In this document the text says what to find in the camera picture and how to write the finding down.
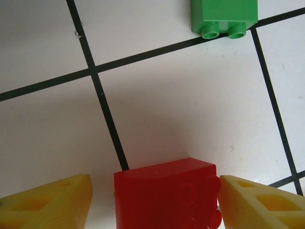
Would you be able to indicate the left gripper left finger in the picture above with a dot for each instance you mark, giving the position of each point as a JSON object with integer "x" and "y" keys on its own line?
{"x": 47, "y": 210}

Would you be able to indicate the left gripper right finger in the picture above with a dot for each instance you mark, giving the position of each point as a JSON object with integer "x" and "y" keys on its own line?
{"x": 250, "y": 207}

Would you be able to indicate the red lego brick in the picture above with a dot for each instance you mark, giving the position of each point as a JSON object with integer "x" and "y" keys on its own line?
{"x": 155, "y": 195}

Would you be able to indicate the green lego brick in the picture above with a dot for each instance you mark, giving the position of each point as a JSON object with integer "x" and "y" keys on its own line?
{"x": 224, "y": 12}

